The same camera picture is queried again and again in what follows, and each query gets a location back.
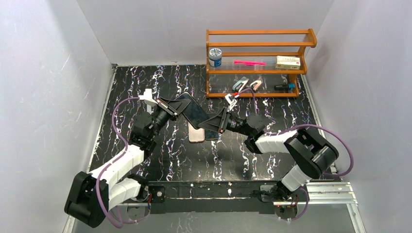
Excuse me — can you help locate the black smartphone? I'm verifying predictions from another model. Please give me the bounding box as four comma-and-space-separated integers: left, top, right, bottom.
205, 130, 220, 140

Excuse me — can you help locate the black remote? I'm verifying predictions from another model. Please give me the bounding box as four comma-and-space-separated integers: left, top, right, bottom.
175, 92, 209, 129

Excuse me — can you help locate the pink phone case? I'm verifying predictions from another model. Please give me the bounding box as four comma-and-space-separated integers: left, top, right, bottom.
188, 123, 205, 143

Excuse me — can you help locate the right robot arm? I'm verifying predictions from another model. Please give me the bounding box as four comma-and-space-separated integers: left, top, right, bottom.
199, 110, 339, 196

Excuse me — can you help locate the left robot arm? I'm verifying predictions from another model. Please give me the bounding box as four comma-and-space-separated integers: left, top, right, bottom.
64, 98, 190, 228

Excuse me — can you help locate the teal white stapler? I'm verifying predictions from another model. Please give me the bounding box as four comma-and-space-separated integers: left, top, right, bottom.
232, 77, 249, 92

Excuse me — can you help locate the orange wooden shelf rack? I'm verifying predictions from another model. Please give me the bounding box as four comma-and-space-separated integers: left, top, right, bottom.
206, 29, 317, 98

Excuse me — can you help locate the pink white clip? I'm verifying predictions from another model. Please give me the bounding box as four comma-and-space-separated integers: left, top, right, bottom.
250, 80, 262, 92

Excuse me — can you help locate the black blue marker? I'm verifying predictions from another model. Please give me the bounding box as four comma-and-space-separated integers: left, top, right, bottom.
274, 83, 295, 90

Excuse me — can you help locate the pink pen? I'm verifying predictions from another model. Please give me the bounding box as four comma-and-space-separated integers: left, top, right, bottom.
234, 60, 266, 66

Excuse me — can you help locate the blue white round jar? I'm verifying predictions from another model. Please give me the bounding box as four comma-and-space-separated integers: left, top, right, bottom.
208, 48, 223, 67

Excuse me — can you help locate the white red small box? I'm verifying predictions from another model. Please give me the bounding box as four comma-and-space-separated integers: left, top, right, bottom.
275, 56, 301, 70

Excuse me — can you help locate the black base bar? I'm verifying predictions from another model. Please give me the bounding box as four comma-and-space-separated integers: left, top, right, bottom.
148, 181, 275, 214

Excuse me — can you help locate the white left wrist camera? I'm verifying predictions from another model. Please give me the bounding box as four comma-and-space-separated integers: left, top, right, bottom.
138, 88, 157, 107

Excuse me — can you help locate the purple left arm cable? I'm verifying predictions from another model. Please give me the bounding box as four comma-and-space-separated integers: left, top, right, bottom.
95, 96, 142, 229

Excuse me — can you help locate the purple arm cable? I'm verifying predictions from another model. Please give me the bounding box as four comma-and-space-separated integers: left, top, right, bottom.
236, 88, 355, 221
95, 96, 142, 229

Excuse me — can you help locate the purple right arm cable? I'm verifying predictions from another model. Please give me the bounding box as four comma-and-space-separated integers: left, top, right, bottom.
236, 88, 355, 221

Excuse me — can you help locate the aluminium frame rail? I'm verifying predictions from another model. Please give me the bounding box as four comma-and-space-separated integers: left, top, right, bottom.
301, 182, 359, 206

